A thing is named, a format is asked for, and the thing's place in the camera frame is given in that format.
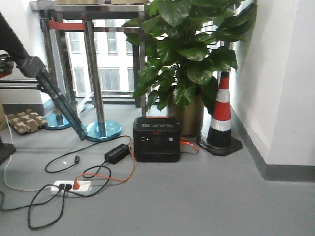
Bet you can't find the green potted plant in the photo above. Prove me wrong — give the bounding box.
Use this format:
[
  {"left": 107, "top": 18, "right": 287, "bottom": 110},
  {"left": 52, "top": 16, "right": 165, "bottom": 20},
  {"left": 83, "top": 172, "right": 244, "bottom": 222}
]
[{"left": 125, "top": 0, "right": 258, "bottom": 137}]

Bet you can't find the black cable with plug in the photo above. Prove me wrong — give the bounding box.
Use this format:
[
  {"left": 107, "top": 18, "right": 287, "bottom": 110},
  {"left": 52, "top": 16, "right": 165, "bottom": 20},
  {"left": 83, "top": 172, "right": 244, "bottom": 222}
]
[{"left": 44, "top": 135, "right": 132, "bottom": 174}]

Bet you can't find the white power strip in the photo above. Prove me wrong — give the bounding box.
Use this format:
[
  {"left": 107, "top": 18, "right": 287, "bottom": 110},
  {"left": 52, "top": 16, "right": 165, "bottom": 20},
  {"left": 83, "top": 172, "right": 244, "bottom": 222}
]
[{"left": 50, "top": 180, "right": 91, "bottom": 193}]

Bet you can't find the orange power cable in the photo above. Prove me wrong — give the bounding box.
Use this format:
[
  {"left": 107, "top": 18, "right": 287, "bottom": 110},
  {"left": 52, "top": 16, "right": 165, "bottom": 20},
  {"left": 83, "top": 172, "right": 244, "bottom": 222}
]
[{"left": 73, "top": 136, "right": 199, "bottom": 190}]

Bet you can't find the black tripod leg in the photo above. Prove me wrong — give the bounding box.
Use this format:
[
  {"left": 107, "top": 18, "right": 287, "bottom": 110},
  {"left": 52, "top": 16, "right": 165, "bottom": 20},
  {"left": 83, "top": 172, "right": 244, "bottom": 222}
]
[{"left": 0, "top": 15, "right": 86, "bottom": 140}]

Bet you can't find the orange white traffic cone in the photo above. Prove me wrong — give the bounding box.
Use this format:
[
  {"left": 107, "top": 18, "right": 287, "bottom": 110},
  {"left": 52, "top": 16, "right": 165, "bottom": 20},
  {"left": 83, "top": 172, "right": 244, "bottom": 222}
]
[{"left": 199, "top": 71, "right": 242, "bottom": 156}]

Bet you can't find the white cable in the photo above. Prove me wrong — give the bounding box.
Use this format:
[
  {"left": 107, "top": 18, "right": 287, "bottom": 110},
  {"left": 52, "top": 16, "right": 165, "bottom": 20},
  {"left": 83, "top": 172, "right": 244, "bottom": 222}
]
[{"left": 3, "top": 118, "right": 52, "bottom": 192}]

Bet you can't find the black power adapter brick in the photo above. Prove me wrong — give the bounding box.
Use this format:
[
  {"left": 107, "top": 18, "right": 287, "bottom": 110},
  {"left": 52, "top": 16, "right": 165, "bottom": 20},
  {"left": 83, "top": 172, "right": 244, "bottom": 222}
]
[{"left": 104, "top": 144, "right": 130, "bottom": 164}]

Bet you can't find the cardboard egg carton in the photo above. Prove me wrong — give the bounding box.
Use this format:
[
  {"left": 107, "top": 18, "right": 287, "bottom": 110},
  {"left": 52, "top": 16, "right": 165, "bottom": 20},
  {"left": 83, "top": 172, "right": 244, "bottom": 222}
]
[{"left": 7, "top": 109, "right": 48, "bottom": 134}]

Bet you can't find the black portable power station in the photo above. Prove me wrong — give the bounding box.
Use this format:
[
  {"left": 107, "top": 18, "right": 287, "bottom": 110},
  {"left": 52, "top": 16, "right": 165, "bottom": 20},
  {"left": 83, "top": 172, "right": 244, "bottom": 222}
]
[{"left": 133, "top": 116, "right": 181, "bottom": 163}]

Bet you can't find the stanchion post with blue base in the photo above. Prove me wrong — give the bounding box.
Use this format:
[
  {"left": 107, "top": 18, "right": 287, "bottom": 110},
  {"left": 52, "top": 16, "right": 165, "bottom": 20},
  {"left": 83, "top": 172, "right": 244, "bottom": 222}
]
[{"left": 48, "top": 19, "right": 123, "bottom": 142}]

